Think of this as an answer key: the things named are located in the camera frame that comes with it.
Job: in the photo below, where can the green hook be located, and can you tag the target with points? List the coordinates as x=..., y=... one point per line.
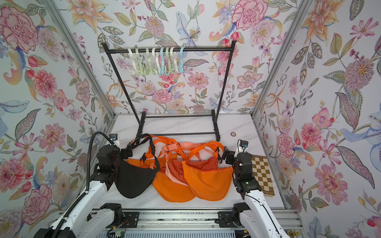
x=149, y=63
x=167, y=70
x=141, y=67

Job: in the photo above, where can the white hook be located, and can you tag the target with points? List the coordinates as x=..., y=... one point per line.
x=157, y=67
x=134, y=70
x=174, y=63

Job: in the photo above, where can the wooden chessboard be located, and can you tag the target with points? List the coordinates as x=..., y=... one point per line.
x=261, y=171

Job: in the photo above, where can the white hook right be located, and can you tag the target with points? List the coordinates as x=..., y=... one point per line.
x=174, y=63

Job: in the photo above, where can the green hook right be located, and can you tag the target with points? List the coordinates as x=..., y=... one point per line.
x=167, y=70

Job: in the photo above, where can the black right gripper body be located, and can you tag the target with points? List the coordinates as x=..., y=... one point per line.
x=231, y=159

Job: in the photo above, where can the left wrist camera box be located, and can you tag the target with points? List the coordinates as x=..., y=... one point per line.
x=115, y=139

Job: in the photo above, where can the blue hook far right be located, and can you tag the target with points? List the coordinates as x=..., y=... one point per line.
x=181, y=64

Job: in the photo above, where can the bright orange crescent bag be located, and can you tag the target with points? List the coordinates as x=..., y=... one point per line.
x=171, y=191

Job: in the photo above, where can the pink crescent bag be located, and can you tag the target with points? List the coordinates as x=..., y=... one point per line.
x=171, y=175

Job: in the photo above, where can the green hook middle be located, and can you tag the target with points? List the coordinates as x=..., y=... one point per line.
x=149, y=63

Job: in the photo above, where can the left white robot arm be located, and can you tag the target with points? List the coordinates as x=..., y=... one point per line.
x=77, y=222

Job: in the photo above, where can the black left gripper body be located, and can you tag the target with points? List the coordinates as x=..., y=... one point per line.
x=125, y=154

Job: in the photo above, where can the blue hook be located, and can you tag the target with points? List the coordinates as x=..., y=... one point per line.
x=162, y=64
x=181, y=64

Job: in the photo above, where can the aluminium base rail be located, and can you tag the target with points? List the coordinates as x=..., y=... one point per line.
x=179, y=219

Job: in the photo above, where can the dark orange crescent bag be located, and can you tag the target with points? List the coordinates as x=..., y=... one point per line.
x=148, y=160

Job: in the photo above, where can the rust orange crescent bag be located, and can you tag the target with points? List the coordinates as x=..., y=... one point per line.
x=205, y=156

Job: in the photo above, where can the white hook middle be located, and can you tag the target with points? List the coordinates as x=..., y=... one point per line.
x=157, y=67

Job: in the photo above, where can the black metal clothes rack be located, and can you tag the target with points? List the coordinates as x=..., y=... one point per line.
x=214, y=114

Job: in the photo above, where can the white hook far left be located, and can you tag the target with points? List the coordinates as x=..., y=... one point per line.
x=134, y=70

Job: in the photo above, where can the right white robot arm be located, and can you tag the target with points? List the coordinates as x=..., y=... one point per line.
x=253, y=213

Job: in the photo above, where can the blue hook middle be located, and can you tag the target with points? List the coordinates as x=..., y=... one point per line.
x=162, y=64

